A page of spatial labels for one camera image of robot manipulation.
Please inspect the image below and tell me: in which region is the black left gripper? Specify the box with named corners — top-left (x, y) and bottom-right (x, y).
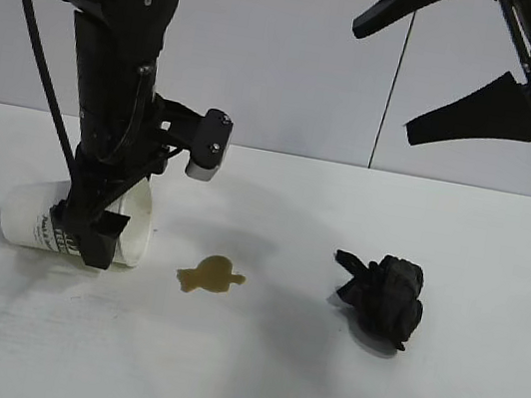
top-left (45, 125), bottom-right (174, 279)

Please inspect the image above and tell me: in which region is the white paper coffee cup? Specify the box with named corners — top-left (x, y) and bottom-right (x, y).
top-left (0, 158), bottom-right (161, 273)

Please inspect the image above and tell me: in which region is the black cloth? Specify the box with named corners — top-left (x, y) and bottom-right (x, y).
top-left (321, 244), bottom-right (432, 354)

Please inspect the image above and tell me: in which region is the brown coffee spill puddle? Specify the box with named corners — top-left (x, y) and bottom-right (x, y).
top-left (173, 248), bottom-right (252, 303)

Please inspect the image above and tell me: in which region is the thin black wall strip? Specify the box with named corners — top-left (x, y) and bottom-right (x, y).
top-left (366, 5), bottom-right (419, 173)

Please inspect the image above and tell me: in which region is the thin black left camera cable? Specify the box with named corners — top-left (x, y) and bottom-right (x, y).
top-left (112, 62), bottom-right (162, 164)

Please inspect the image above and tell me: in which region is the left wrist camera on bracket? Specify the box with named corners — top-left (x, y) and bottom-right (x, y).
top-left (147, 98), bottom-right (238, 187)

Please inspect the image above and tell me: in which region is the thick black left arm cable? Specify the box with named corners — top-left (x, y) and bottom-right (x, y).
top-left (0, 0), bottom-right (106, 179)

